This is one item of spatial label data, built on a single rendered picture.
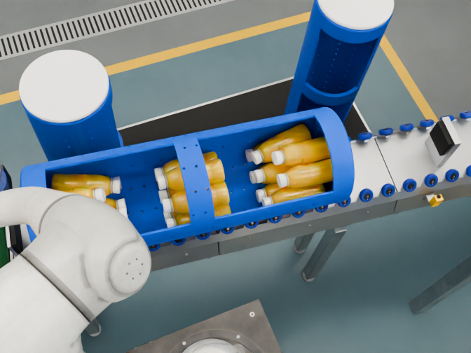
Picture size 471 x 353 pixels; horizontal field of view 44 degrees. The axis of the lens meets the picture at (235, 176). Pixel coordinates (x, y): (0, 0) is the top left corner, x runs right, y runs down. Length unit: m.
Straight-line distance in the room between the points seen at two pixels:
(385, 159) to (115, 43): 1.86
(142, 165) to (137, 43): 1.67
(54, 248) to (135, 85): 2.45
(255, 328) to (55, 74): 1.01
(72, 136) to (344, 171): 0.87
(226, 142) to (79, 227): 1.03
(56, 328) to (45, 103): 1.22
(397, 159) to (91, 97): 1.01
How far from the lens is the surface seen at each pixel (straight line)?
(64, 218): 0.83
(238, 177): 1.82
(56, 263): 0.77
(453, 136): 1.93
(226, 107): 2.92
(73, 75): 1.96
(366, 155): 1.98
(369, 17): 2.18
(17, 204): 1.00
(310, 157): 1.68
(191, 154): 1.55
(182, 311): 2.66
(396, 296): 2.84
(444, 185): 2.02
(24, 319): 0.76
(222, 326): 1.56
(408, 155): 2.03
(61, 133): 1.92
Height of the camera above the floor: 2.59
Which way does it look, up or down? 63 degrees down
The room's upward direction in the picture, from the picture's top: 9 degrees clockwise
